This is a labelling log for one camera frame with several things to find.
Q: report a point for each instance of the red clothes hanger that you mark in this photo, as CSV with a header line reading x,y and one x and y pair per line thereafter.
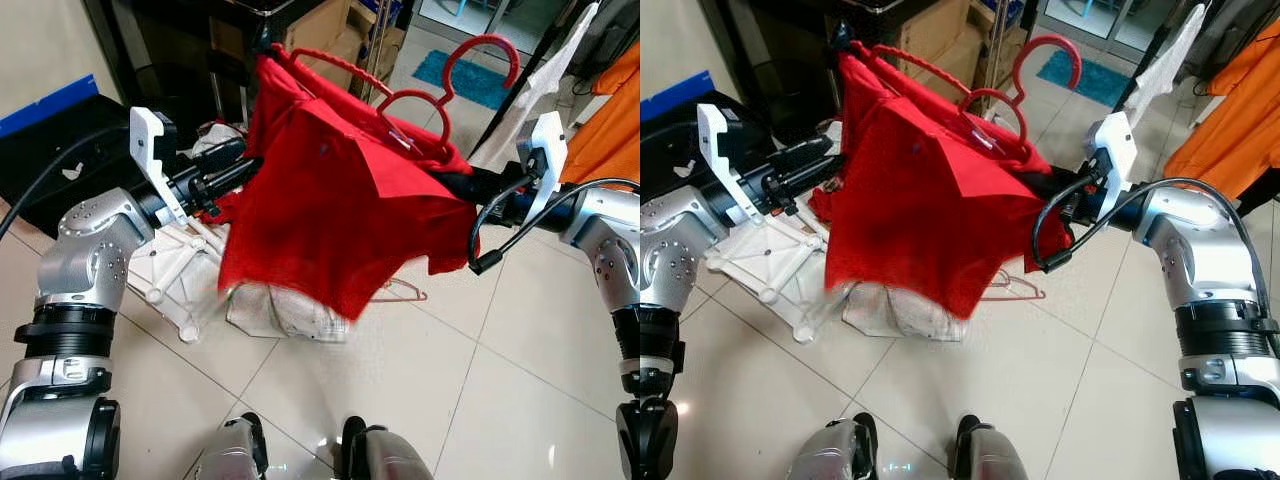
x,y
1074,55
512,55

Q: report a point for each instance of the red polo shirt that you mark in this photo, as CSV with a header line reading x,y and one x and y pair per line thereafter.
x,y
930,210
330,210

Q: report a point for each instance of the black bag with white logo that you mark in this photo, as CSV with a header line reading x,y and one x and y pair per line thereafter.
x,y
675,140
50,180

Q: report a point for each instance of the clear plastic bag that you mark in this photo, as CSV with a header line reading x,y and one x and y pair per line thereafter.
x,y
215,135
825,130

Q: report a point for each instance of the teal floor mat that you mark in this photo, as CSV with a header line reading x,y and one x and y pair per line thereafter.
x,y
1095,80
470,82

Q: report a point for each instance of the cardboard box with black print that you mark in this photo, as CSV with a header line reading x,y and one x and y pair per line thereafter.
x,y
950,55
345,55

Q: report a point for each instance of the grey robot right leg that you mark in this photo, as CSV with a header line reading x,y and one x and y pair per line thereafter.
x,y
390,455
995,455

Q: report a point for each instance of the black metal shelf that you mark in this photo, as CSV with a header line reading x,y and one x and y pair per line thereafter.
x,y
790,50
170,50

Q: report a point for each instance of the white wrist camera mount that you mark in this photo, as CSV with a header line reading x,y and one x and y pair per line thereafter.
x,y
545,150
150,150
1115,150
715,150

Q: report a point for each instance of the white T-shirt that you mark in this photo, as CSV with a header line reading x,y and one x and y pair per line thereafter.
x,y
1160,70
540,90

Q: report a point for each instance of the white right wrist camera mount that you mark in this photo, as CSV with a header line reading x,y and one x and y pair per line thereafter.
x,y
545,150
1115,150

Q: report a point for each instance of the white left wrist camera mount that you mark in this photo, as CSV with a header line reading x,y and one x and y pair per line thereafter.
x,y
150,150
715,150

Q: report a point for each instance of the plain cardboard box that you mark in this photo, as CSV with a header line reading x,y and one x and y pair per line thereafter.
x,y
930,25
320,25

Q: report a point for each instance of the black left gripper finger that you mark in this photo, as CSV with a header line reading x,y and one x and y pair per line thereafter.
x,y
815,150
228,152
242,175
825,172

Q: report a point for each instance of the white crumpled garment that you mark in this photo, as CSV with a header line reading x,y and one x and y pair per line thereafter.
x,y
180,275
770,275

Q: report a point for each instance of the orange polo shirt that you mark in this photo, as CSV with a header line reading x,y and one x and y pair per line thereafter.
x,y
1230,120
605,130

